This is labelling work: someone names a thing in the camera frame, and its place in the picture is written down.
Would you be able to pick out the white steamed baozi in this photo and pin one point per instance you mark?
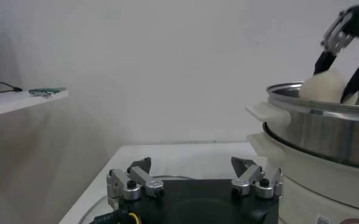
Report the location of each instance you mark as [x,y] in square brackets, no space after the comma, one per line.
[325,88]

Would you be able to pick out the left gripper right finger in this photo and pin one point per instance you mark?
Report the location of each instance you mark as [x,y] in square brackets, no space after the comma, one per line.
[249,178]

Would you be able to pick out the white side table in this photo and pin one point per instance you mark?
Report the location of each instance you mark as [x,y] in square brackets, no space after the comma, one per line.
[15,103]

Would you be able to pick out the stainless steel steamer basket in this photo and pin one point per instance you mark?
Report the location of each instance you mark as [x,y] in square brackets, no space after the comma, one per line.
[319,137]

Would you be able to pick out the green circuit board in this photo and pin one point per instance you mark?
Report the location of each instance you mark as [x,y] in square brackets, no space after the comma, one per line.
[47,90]

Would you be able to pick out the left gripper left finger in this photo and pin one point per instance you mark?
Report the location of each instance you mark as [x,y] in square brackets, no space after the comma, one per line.
[143,179]

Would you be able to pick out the white electric cooker pot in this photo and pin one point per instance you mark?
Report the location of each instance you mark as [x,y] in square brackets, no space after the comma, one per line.
[319,188]

